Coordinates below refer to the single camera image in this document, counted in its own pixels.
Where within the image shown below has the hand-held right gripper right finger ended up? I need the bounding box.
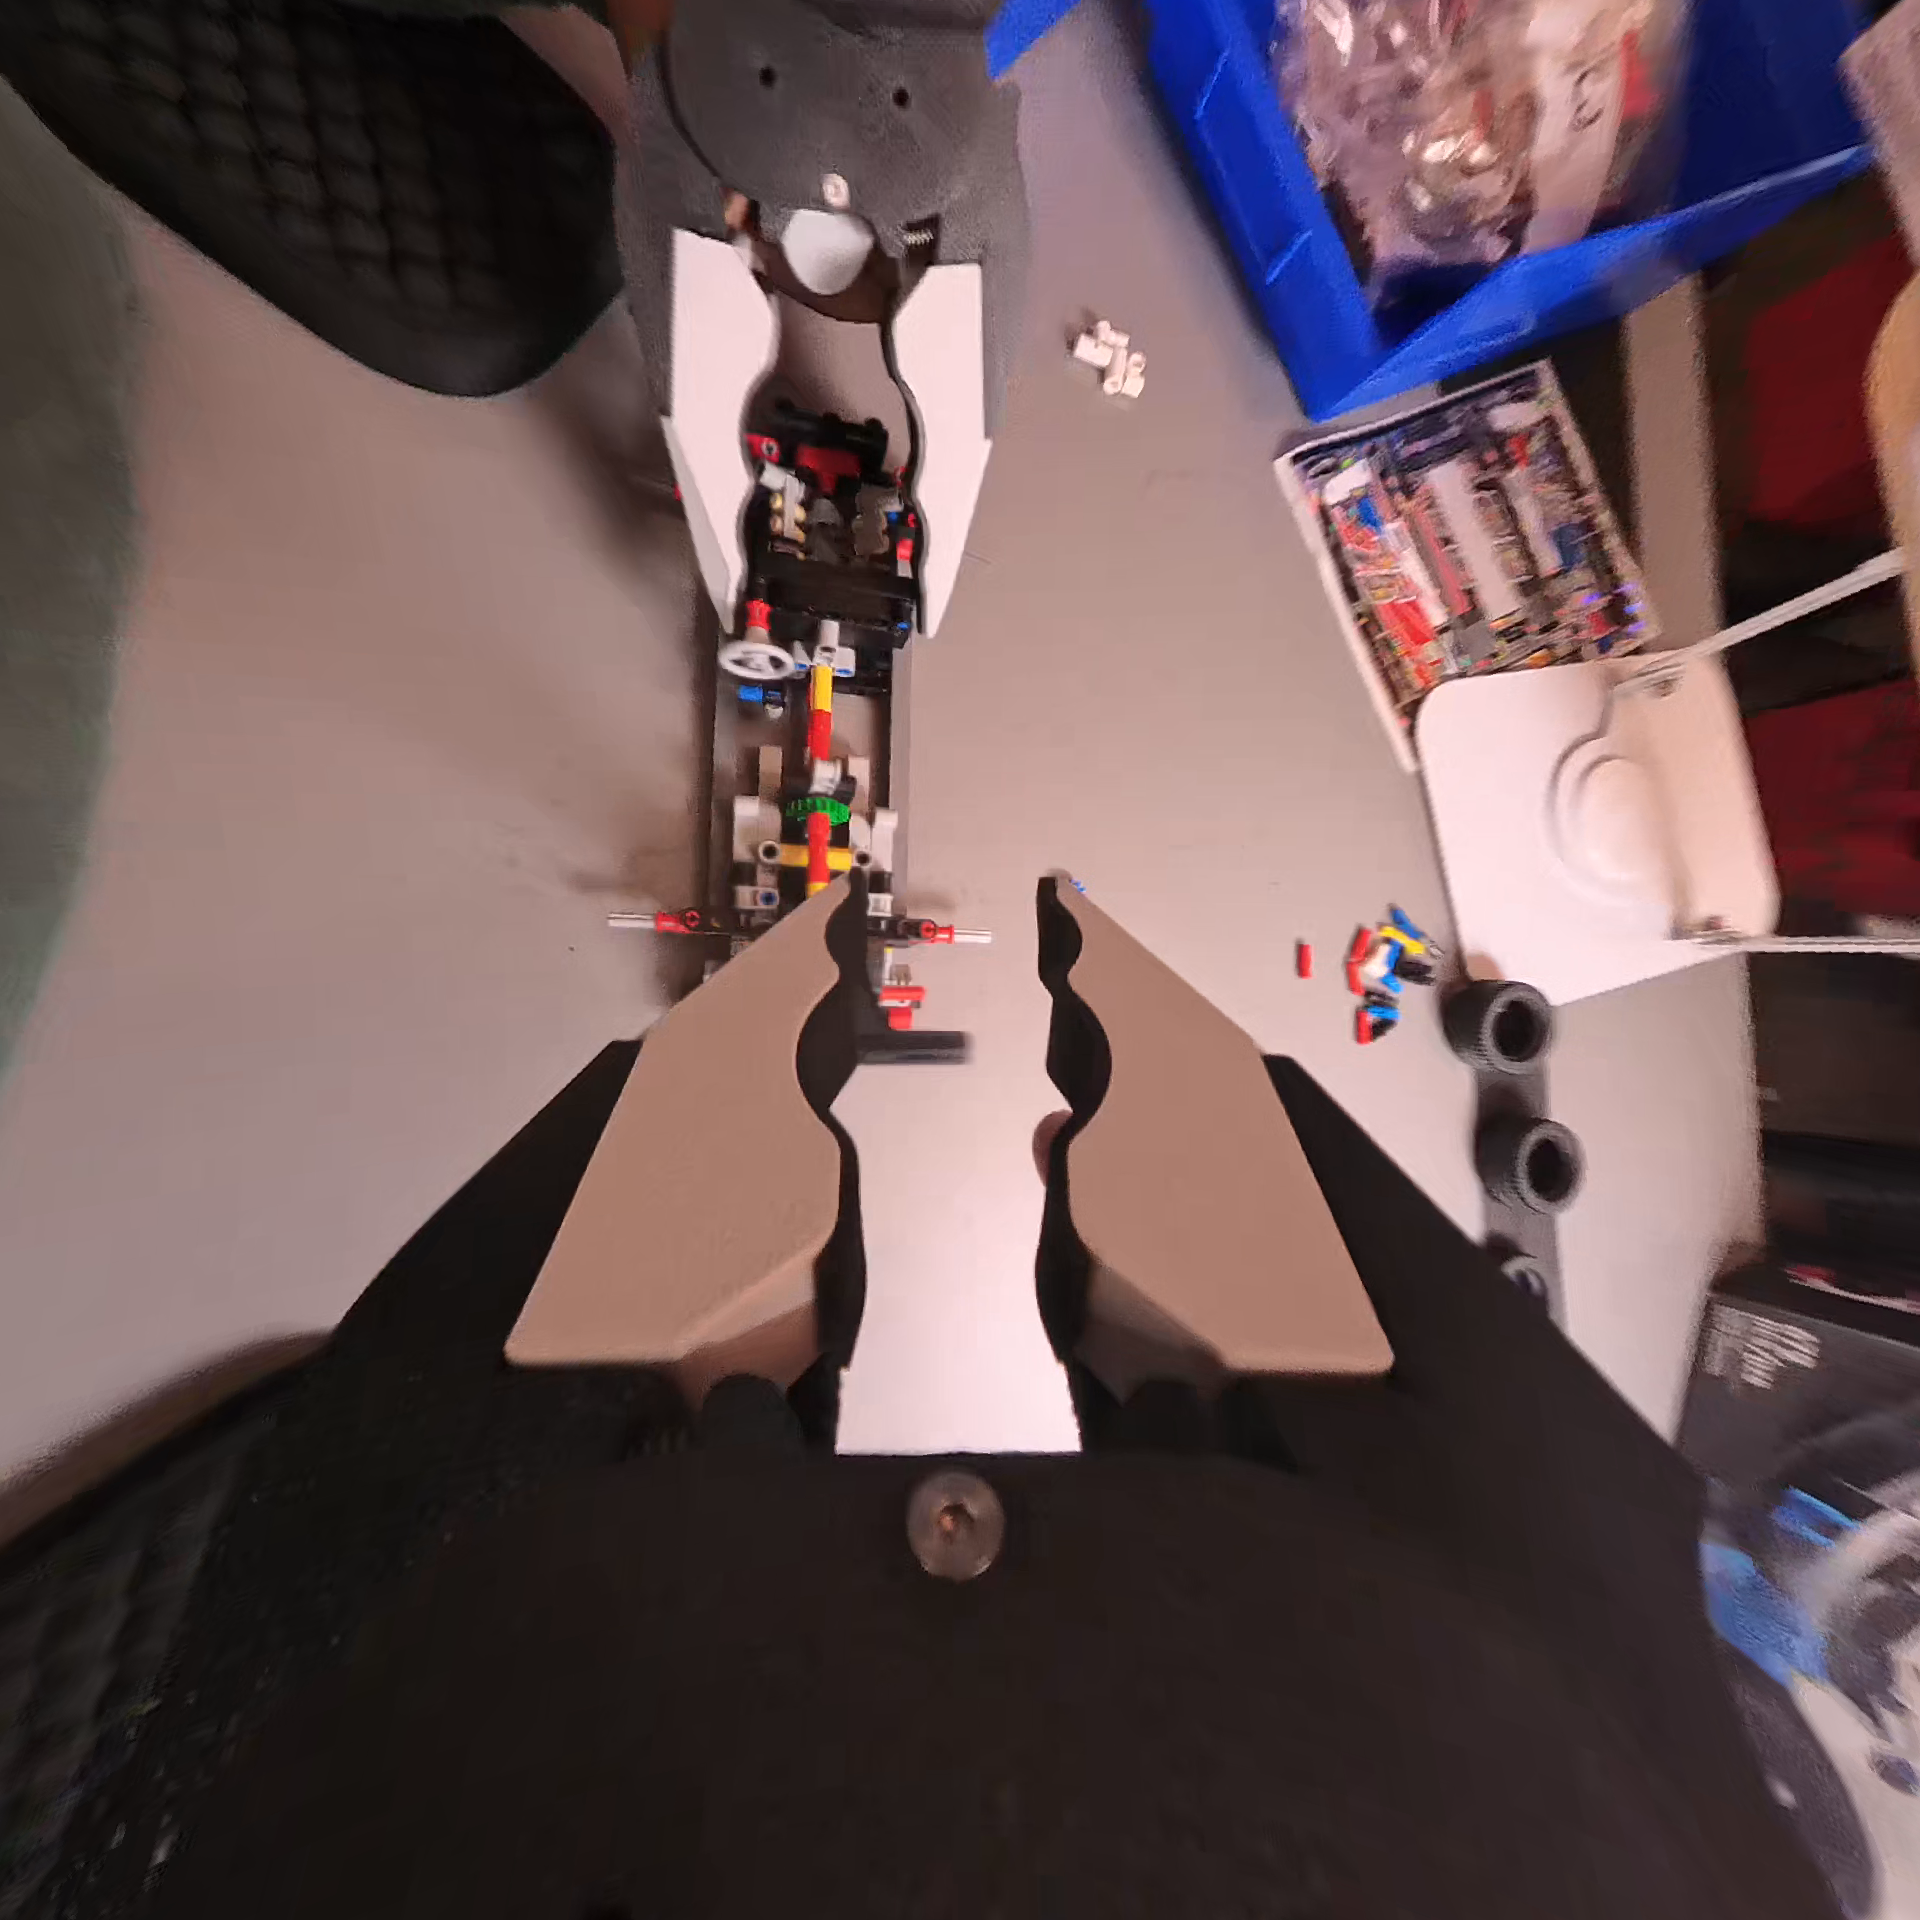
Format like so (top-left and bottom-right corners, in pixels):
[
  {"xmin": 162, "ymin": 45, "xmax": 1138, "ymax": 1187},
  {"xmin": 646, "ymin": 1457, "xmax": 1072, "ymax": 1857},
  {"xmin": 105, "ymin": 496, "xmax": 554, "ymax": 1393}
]
[{"xmin": 1036, "ymin": 878, "xmax": 1396, "ymax": 1400}]

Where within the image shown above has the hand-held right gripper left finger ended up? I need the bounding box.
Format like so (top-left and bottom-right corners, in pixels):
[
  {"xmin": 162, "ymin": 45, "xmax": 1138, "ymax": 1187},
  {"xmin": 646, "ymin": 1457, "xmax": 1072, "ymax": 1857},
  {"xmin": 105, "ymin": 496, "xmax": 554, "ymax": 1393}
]
[{"xmin": 506, "ymin": 872, "xmax": 872, "ymax": 1411}]

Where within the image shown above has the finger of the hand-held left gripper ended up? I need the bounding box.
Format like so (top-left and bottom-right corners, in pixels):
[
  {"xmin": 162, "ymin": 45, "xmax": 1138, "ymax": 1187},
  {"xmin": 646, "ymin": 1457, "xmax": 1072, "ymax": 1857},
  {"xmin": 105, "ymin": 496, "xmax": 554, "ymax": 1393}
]
[
  {"xmin": 664, "ymin": 225, "xmax": 782, "ymax": 637},
  {"xmin": 884, "ymin": 264, "xmax": 997, "ymax": 643}
]

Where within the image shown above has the lego car chassis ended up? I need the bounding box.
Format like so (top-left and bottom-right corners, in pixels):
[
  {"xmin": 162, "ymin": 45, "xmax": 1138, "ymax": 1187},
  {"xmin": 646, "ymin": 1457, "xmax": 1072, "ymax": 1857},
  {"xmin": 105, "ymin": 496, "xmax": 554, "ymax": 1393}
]
[{"xmin": 606, "ymin": 392, "xmax": 994, "ymax": 1071}]

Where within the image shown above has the pile of small lego pins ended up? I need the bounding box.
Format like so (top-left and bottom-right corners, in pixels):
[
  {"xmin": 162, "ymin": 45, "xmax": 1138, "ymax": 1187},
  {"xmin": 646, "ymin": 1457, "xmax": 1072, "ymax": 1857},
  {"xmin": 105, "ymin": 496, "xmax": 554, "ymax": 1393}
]
[{"xmin": 1341, "ymin": 906, "xmax": 1443, "ymax": 1047}]

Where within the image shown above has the lego instruction booklet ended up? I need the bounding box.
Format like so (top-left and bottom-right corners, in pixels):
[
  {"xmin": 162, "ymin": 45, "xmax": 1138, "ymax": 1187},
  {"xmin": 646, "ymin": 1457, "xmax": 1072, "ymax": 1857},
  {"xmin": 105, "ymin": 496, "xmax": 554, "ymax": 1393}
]
[{"xmin": 1275, "ymin": 359, "xmax": 1660, "ymax": 773}]

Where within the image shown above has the bag of lego parts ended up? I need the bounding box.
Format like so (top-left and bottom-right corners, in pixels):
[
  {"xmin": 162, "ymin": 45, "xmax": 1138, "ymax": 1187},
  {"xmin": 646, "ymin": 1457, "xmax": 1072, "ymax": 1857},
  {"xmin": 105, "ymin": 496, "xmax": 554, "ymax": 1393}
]
[{"xmin": 1275, "ymin": 0, "xmax": 1697, "ymax": 286}]

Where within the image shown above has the black lego set box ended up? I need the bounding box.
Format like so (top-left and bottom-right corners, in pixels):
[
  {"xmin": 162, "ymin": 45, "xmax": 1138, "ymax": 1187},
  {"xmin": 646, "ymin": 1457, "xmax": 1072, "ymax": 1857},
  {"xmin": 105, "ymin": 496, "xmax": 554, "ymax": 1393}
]
[{"xmin": 1676, "ymin": 1260, "xmax": 1920, "ymax": 1920}]

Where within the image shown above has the blue plastic bin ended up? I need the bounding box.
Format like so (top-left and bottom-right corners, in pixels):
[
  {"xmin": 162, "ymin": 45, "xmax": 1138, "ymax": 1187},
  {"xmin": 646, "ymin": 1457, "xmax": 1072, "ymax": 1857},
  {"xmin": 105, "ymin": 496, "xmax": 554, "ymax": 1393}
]
[
  {"xmin": 982, "ymin": 0, "xmax": 1086, "ymax": 79},
  {"xmin": 1145, "ymin": 0, "xmax": 1875, "ymax": 426}
]

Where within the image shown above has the black mesh pad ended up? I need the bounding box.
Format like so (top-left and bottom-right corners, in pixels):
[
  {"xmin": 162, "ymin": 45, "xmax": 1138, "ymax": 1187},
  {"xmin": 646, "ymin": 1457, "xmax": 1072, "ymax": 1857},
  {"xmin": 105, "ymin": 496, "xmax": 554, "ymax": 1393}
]
[{"xmin": 0, "ymin": 0, "xmax": 626, "ymax": 401}]

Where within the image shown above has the white stand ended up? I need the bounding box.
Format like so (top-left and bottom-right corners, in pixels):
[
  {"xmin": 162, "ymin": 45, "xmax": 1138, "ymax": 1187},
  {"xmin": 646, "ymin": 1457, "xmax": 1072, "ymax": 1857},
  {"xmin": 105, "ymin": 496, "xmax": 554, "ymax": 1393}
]
[{"xmin": 1418, "ymin": 547, "xmax": 1920, "ymax": 1009}]

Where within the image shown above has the green cloth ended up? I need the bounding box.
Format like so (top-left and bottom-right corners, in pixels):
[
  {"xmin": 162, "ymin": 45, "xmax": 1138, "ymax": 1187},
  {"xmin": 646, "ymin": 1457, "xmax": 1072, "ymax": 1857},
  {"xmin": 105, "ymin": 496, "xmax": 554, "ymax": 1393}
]
[{"xmin": 0, "ymin": 90, "xmax": 146, "ymax": 1082}]

